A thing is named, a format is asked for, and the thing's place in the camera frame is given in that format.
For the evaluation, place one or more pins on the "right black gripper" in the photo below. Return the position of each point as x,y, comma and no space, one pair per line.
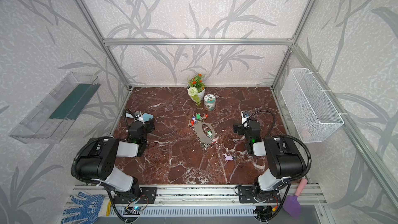
249,124

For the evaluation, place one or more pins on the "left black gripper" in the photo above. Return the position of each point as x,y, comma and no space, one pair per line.
137,123

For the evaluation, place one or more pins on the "purple tagged key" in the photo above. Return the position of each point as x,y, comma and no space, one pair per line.
228,158

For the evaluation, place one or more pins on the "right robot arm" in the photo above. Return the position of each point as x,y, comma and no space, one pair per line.
288,159

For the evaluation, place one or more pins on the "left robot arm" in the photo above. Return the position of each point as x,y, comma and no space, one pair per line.
95,164

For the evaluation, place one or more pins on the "light blue toy shovel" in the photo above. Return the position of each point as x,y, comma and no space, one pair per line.
146,117

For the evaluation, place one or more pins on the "round green tin can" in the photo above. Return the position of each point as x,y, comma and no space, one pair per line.
209,102

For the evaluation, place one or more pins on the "potted flower plant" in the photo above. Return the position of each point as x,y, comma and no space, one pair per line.
196,88

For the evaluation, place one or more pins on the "green circuit board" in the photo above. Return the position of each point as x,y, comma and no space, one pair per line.
135,210

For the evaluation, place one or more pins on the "purple toy shovel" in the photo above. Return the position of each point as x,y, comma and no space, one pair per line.
291,205

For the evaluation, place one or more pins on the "blue dotted work glove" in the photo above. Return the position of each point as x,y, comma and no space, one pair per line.
87,211

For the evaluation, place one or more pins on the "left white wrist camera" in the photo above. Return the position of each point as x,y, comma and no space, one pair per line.
138,116

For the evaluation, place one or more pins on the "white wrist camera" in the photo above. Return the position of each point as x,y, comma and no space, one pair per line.
138,116
244,116

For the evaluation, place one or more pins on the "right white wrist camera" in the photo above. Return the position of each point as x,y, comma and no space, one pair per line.
244,116

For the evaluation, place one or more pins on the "white wire mesh basket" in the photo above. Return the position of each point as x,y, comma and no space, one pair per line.
311,110

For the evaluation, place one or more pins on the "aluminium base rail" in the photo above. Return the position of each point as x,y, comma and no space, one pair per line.
207,195

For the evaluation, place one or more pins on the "clear plastic wall shelf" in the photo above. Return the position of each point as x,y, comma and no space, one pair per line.
51,119

